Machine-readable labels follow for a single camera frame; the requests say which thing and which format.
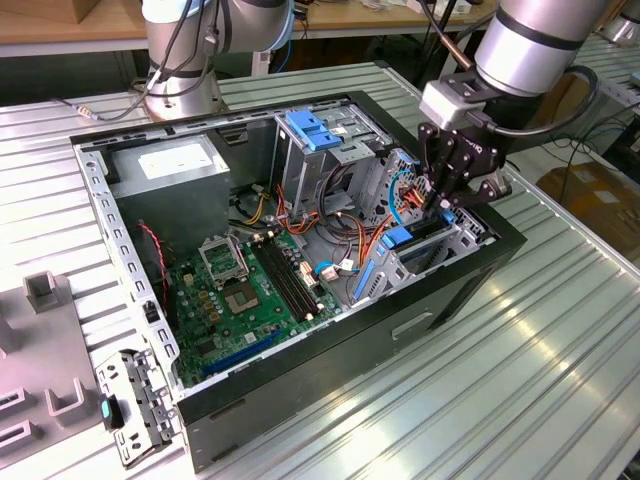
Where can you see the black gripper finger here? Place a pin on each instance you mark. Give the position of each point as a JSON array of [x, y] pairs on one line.
[[432, 155], [485, 192]]

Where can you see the hard disk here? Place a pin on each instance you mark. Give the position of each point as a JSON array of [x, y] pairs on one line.
[[397, 237]]

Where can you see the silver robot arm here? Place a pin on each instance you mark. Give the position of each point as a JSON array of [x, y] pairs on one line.
[[627, 30], [530, 45]]

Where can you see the grey metal disk bay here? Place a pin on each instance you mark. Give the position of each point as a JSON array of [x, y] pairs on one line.
[[387, 282]]

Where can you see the large cardboard box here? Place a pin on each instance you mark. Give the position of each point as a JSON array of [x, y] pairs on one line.
[[590, 200]]

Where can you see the blue drive latch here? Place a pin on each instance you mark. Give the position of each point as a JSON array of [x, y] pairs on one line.
[[310, 132]]

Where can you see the metal slat side table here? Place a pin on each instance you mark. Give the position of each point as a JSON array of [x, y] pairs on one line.
[[620, 70]]

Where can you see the black RAM slot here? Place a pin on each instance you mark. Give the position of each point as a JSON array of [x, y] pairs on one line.
[[282, 280], [296, 272]]

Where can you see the black PC case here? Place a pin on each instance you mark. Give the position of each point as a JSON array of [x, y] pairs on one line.
[[325, 360]]

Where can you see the CPU socket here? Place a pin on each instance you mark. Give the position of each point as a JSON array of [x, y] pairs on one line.
[[241, 300]]

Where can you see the grey power supply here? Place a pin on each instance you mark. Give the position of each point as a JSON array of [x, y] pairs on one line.
[[170, 200]]

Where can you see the blue expansion slot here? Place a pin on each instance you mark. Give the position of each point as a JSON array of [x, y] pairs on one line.
[[240, 356]]

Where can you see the green motherboard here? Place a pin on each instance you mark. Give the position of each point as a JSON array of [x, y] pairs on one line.
[[195, 320]]

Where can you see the small black case latch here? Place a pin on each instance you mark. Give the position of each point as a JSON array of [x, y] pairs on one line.
[[150, 312]]

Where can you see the wooden desk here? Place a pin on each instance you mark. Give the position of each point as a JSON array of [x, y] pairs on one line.
[[60, 27]]

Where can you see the black blue latch tab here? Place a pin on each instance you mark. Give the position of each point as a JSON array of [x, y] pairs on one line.
[[106, 411]]

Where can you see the grey parts rack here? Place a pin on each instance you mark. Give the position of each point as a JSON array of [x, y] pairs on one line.
[[45, 345]]

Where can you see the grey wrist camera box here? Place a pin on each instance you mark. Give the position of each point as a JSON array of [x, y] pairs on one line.
[[445, 107]]

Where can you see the grey metal card bracket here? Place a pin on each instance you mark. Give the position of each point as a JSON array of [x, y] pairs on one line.
[[145, 400]]

